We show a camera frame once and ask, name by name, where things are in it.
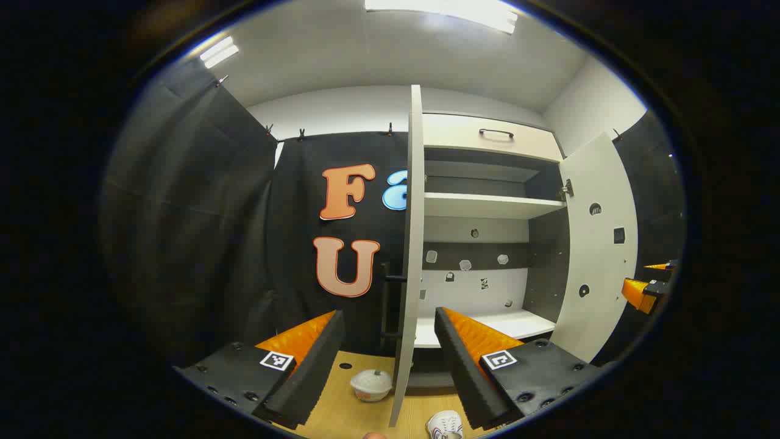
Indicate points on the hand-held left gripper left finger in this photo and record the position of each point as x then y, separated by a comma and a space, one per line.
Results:
317, 372

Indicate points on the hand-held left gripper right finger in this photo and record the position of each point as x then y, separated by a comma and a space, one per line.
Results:
463, 378

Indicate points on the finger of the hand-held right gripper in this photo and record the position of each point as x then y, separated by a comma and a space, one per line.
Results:
637, 294
665, 266

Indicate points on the white striped shoe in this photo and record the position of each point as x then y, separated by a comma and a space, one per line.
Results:
443, 422

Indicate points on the white shoe cabinet door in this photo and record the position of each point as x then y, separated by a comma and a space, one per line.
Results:
411, 244
597, 262

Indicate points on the grey white shoe cabinet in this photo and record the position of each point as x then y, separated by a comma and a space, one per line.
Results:
487, 206

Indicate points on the white cabinet drawer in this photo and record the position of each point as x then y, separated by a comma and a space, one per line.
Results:
463, 137

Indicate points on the white lidded bowl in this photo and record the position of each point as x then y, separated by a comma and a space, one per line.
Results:
370, 384

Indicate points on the small ceiling light panel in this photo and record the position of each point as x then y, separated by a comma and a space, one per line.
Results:
218, 52

